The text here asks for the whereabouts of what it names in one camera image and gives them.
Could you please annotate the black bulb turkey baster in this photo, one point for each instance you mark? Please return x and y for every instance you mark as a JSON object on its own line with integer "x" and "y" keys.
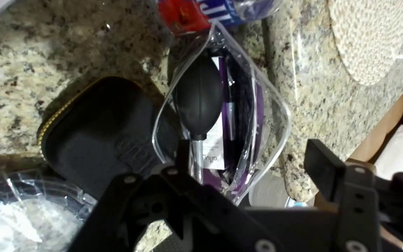
{"x": 198, "y": 95}

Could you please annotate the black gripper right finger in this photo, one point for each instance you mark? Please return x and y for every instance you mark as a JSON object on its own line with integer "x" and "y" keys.
{"x": 350, "y": 204}

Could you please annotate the crinkled clear plastic bag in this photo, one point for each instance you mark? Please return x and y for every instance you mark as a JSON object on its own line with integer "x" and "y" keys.
{"x": 28, "y": 210}

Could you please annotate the purple pen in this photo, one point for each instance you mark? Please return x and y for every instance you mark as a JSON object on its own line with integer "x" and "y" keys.
{"x": 228, "y": 102}

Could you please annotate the clear Ziploc bag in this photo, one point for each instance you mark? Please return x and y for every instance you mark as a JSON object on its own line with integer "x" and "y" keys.
{"x": 266, "y": 120}

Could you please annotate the black zippered case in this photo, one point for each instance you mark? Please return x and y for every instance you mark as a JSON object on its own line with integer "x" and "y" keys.
{"x": 98, "y": 134}

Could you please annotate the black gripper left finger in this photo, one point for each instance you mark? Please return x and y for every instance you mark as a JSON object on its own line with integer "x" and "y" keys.
{"x": 164, "y": 214}

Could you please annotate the Fiji water bottle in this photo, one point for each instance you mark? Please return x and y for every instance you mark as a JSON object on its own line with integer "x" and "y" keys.
{"x": 210, "y": 11}

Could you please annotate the round woven placemat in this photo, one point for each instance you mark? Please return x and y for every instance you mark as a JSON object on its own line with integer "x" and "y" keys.
{"x": 374, "y": 36}

